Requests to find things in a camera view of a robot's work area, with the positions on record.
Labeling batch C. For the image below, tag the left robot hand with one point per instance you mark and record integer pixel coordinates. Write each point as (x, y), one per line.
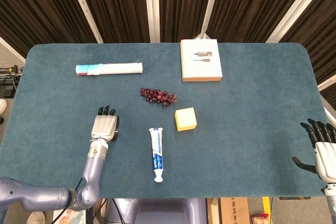
(103, 127)

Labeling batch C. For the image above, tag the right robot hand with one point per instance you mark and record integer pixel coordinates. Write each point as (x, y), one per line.
(325, 158)

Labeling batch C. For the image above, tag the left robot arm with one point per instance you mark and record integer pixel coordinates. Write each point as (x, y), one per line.
(92, 171)

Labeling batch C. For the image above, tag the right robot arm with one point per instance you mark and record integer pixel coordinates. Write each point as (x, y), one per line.
(331, 203)

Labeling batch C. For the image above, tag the white plastic wrap roll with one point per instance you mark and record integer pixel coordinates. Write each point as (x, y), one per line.
(113, 68)

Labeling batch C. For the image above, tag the blue white toothpaste tube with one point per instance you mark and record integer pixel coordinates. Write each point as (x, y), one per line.
(157, 153)

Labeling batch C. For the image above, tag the dark red grape bunch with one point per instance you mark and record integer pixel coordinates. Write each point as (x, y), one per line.
(157, 96)

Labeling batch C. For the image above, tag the teal table cloth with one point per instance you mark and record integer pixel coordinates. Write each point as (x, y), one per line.
(249, 129)

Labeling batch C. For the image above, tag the yellow foam cube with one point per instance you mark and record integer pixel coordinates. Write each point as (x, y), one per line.
(186, 119)

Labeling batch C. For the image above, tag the red snack packet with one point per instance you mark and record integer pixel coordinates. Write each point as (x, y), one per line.
(259, 218)

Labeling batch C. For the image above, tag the illustrated picture box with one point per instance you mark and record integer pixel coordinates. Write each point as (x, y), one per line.
(71, 217)

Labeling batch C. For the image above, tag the grey robot torso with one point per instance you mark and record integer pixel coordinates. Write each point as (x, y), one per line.
(162, 211)

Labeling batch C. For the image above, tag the white shoe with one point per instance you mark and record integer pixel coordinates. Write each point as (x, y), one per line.
(2, 106)

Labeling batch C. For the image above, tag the brown cardboard box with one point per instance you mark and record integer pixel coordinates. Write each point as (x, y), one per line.
(233, 211)

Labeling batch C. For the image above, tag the light shoe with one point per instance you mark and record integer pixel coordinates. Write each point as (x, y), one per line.
(36, 218)

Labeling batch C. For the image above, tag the flat white cardboard box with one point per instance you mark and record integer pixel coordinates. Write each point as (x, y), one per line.
(200, 61)

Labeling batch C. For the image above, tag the dark brown curtain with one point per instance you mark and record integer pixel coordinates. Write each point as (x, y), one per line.
(118, 3)

